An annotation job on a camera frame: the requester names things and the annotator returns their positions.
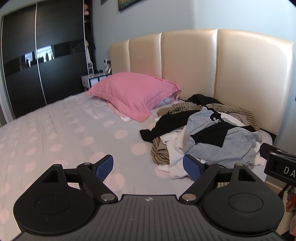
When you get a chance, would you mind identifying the framed wall picture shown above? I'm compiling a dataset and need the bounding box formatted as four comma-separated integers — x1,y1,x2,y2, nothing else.
118,0,139,11

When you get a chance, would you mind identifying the white garment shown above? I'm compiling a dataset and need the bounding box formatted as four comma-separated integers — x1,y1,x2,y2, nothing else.
155,117,266,180

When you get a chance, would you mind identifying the bed with pink dotted sheet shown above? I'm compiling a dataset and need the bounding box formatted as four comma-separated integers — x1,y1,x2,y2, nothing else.
0,92,275,235

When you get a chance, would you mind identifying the dark hanging garment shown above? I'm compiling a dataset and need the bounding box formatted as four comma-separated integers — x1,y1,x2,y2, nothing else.
86,23,96,64

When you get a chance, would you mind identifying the colourful printed bag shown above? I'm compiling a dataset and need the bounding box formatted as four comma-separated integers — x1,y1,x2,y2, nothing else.
285,186,296,212

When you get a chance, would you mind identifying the pink pillow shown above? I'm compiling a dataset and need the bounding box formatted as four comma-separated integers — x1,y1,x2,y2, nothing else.
85,72,182,122

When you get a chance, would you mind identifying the brown striped garment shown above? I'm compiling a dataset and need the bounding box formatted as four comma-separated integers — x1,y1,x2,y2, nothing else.
151,102,260,165

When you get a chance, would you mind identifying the grey and black shirt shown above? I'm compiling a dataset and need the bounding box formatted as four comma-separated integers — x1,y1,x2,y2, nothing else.
140,107,263,168

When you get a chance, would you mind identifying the black garment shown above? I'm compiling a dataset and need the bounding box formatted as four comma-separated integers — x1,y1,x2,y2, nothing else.
185,94,223,106

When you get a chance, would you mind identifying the beige padded headboard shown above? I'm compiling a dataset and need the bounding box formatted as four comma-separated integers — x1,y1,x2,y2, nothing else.
109,28,294,139

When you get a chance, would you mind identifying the white nightstand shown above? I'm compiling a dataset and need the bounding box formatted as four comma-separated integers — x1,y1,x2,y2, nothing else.
81,72,113,91

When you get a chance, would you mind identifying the black sliding wardrobe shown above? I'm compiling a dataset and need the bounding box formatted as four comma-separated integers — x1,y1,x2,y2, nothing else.
0,0,92,120

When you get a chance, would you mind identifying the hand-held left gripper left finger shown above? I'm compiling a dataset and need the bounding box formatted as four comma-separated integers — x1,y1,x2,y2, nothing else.
40,155,117,204

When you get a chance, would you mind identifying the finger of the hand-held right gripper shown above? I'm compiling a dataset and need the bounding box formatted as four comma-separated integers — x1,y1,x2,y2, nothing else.
259,142,281,160

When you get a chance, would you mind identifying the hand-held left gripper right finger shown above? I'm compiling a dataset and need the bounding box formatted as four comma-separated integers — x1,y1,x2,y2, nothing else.
179,154,257,204

